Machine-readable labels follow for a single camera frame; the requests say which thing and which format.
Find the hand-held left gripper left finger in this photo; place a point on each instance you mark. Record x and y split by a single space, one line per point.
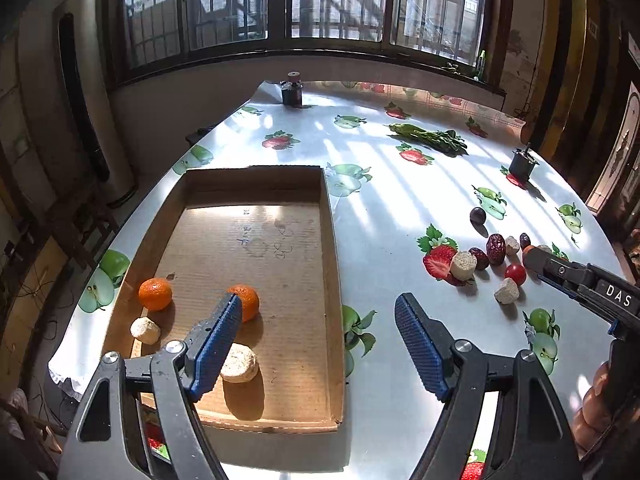
220 340

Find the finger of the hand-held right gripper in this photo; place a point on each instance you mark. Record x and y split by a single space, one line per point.
542 260
562 286

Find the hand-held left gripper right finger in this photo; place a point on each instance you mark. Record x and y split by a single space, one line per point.
417 350

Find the dark purple plum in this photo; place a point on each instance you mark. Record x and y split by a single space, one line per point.
477 215

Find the shallow cardboard box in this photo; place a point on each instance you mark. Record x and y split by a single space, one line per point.
280 270

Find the person's right hand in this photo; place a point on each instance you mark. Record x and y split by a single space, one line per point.
595 402

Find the small dark date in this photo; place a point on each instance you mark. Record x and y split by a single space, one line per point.
524 240

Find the red cherry tomato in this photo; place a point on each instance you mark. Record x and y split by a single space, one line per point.
515 273

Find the large red date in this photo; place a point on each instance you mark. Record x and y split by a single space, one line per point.
496 249

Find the dark red date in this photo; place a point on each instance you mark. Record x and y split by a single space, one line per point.
481 258

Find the fruit print tablecloth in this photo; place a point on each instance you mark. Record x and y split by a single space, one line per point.
390 260

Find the black motor with shaft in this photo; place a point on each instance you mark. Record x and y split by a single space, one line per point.
522 164

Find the ornate wooden cabinet door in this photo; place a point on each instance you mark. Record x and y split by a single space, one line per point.
617 160

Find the green leafy vegetable bunch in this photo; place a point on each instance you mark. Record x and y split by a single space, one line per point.
430 137

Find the green bottle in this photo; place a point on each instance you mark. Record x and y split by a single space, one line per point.
481 66

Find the white standing air conditioner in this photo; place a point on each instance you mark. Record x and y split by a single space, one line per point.
90 100

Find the dark framed barred window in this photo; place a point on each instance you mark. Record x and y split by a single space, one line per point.
280 5

